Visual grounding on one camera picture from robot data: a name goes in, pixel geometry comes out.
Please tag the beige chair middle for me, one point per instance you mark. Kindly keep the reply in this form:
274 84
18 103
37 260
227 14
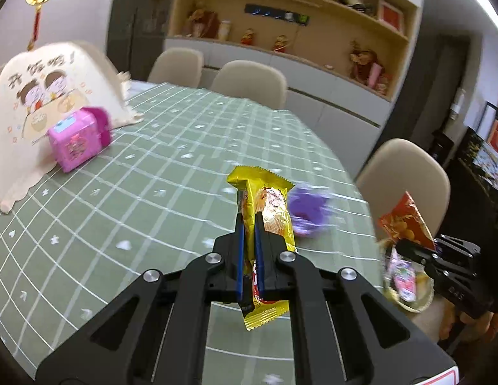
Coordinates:
255 81

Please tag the wooden wall shelf unit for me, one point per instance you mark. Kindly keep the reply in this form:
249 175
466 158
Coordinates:
366 42

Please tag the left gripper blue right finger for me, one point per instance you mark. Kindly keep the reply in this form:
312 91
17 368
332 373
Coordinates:
272 282

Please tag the beige chair near right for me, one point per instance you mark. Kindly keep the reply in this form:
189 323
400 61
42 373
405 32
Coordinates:
397 167

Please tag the beige chair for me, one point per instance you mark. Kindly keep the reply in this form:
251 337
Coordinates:
179 66
255 81
397 167

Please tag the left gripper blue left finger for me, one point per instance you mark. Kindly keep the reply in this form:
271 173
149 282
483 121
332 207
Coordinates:
227 284

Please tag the beige chair far left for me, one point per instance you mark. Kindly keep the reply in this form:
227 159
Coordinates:
179 66

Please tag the beige mesh food cover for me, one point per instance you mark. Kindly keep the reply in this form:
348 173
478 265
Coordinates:
38 89

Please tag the red egg snack packet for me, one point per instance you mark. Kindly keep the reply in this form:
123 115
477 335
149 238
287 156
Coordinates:
405 222

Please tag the purple crumpled wrapper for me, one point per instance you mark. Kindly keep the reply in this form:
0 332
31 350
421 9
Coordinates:
310 210

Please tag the pink toy box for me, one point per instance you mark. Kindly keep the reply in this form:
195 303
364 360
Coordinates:
79 137

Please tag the right hand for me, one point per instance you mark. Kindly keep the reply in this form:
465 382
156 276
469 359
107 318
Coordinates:
486 326

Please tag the green grid tablecloth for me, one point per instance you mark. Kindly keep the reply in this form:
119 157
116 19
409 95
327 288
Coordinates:
156 198

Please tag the yellow trash bin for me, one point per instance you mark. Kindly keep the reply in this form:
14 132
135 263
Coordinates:
424 284

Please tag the pink colourful snack bag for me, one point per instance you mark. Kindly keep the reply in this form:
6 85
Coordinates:
403 279

